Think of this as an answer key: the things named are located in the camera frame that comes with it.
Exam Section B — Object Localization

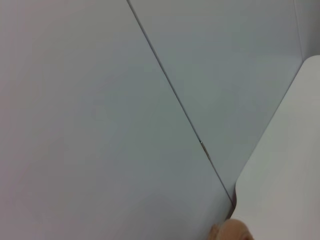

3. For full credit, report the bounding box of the brown jute tote bag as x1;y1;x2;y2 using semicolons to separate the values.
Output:
210;219;255;240

